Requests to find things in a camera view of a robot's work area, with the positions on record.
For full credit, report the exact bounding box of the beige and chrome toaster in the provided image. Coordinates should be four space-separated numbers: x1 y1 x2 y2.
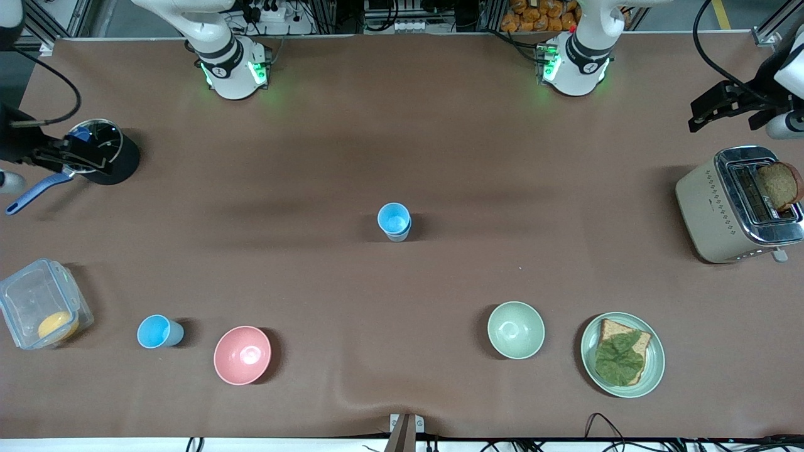
675 146 804 264

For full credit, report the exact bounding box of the pale green bowl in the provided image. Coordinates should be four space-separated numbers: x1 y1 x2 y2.
487 301 545 360

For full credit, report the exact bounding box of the white power strip with plugs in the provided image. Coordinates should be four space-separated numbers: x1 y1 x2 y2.
248 0 315 35

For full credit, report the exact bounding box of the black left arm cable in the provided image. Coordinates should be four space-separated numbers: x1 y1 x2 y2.
693 0 766 104

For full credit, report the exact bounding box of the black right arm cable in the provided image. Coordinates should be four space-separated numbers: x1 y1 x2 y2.
11 49 82 126

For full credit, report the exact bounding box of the green lettuce leaf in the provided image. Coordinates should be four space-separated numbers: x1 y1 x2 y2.
595 331 646 387

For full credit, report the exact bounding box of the clear plastic food container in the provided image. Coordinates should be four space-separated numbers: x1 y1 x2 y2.
0 258 95 350

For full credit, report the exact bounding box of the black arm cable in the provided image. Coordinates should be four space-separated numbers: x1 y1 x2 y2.
11 49 82 126
693 0 766 104

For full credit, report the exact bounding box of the toast slice under lettuce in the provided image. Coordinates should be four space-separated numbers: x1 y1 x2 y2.
597 319 653 386

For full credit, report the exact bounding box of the black saucepan with blue handle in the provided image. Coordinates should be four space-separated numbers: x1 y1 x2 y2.
5 118 141 216

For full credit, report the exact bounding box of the brown bread slice in toaster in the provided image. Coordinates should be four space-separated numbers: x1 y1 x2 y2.
756 162 803 212

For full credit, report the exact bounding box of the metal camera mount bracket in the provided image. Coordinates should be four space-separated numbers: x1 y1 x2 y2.
384 413 425 452

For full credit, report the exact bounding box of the pink bowl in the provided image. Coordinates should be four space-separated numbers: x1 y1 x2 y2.
214 325 272 385

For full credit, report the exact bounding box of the orange round food piece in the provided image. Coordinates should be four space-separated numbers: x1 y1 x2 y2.
38 311 80 343

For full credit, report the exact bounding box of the glass pot lid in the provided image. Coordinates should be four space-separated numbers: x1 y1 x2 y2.
67 119 123 158

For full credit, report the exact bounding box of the pale green plate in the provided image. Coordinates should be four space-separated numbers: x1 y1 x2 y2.
580 312 666 399

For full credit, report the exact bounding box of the bag of orange buns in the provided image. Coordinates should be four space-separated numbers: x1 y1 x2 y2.
501 0 582 33

